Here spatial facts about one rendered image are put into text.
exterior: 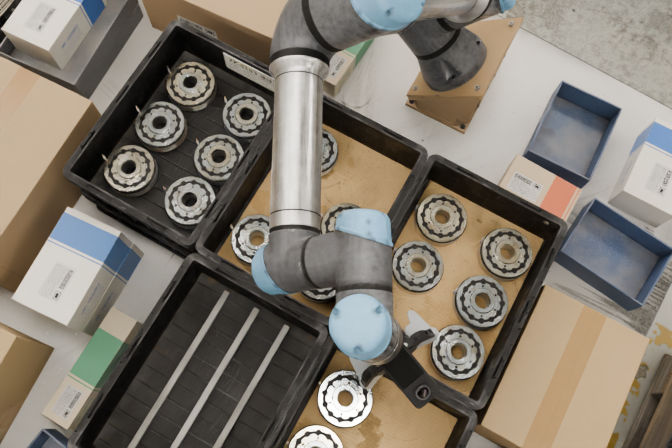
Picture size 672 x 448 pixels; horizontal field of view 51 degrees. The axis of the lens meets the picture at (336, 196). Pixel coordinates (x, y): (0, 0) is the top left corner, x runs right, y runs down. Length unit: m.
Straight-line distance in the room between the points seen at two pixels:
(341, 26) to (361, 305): 0.42
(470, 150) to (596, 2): 1.30
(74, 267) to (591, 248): 1.09
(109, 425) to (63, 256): 0.33
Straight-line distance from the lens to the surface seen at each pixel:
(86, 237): 1.45
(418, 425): 1.40
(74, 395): 1.53
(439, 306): 1.43
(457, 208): 1.45
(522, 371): 1.42
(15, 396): 1.57
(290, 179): 1.03
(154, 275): 1.59
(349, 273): 0.91
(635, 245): 1.72
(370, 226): 0.92
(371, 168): 1.49
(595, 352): 1.47
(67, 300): 1.43
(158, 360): 1.43
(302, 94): 1.08
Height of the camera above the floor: 2.22
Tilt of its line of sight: 72 degrees down
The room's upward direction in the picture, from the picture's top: 6 degrees clockwise
